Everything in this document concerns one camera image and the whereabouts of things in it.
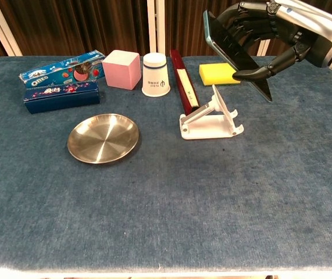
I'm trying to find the round stainless steel plate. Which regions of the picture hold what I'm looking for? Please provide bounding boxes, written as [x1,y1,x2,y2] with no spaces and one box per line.
[67,113,140,166]

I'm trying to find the white folding phone stand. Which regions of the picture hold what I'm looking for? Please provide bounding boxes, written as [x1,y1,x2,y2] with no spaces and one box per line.
[179,84,244,141]

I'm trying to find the dark red long box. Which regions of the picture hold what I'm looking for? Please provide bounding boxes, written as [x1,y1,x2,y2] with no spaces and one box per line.
[169,49,201,116]

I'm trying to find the black smartphone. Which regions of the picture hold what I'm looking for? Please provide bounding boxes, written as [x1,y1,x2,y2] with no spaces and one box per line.
[202,10,273,103]

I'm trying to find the dark brown curtain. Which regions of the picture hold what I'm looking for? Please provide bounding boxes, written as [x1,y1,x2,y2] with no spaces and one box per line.
[0,0,332,62]

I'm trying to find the white frame post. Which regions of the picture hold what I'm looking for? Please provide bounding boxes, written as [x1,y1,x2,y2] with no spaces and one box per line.
[147,0,166,57]
[256,39,271,57]
[0,0,23,57]

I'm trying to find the dark blue floral box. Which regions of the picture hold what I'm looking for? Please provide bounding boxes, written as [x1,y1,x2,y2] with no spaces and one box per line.
[23,81,102,115]

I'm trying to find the white paper cup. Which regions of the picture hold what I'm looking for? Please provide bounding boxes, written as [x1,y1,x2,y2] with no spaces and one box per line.
[141,52,172,98]

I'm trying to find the blue table cloth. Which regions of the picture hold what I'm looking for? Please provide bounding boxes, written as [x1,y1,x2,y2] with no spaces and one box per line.
[0,55,332,271]

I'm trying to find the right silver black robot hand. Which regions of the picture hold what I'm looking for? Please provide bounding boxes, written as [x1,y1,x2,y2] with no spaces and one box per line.
[216,0,332,84]

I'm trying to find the yellow sponge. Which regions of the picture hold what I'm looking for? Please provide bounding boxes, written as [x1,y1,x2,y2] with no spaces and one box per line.
[198,62,242,87]

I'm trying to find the light blue Oreo box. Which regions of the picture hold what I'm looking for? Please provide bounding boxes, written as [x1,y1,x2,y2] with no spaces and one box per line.
[19,50,106,88]

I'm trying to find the pink cube block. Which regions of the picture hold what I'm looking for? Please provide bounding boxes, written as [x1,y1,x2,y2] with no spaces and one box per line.
[102,49,142,91]

